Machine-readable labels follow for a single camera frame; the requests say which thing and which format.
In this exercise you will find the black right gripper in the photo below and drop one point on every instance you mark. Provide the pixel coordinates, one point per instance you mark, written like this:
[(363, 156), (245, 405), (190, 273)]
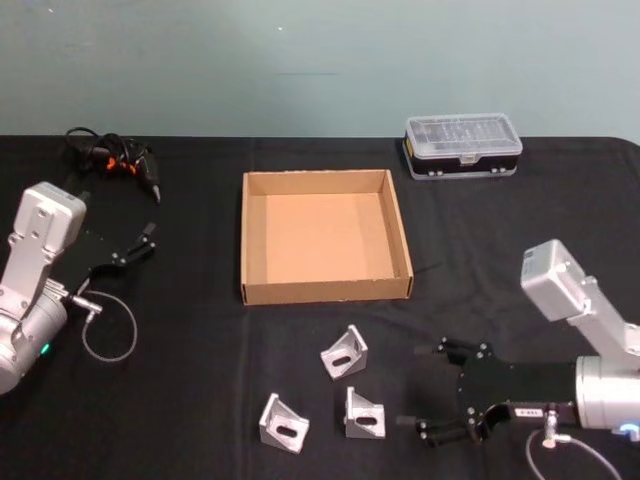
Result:
[(520, 385)]

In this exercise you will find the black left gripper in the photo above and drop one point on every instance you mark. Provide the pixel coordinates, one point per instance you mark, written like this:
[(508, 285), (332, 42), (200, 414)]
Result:
[(90, 255)]

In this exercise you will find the black table cloth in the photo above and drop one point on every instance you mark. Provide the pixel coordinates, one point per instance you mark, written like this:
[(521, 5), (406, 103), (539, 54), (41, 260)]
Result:
[(200, 390)]

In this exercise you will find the shallow brown cardboard tray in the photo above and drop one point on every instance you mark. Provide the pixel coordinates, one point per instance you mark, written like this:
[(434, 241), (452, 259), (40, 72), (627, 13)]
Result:
[(320, 235)]

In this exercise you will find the clear plastic case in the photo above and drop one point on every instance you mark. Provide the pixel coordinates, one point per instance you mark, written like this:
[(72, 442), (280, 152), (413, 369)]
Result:
[(462, 145)]

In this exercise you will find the silver metal corner bracket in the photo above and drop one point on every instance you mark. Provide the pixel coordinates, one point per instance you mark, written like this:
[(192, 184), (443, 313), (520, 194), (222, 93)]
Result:
[(282, 425), (345, 355), (365, 415)]

